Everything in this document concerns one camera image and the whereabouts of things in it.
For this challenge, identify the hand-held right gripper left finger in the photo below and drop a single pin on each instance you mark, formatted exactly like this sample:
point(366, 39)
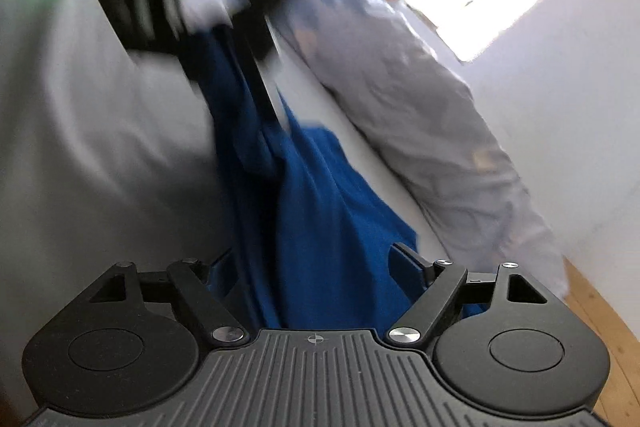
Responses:
point(195, 292)

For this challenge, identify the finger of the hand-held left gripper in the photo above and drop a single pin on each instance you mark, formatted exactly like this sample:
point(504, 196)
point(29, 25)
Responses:
point(255, 47)

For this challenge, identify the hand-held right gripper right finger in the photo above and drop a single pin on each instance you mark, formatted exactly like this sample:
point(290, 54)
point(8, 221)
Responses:
point(415, 269)

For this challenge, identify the blue polo shirt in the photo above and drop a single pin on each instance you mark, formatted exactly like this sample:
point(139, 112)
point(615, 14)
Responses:
point(320, 217)

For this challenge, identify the light blue printed duvet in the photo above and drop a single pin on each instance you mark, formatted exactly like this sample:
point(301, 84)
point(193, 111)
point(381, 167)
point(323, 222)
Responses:
point(425, 117)

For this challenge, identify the bed with white sheet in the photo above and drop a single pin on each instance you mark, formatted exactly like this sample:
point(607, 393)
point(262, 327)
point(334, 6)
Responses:
point(100, 157)

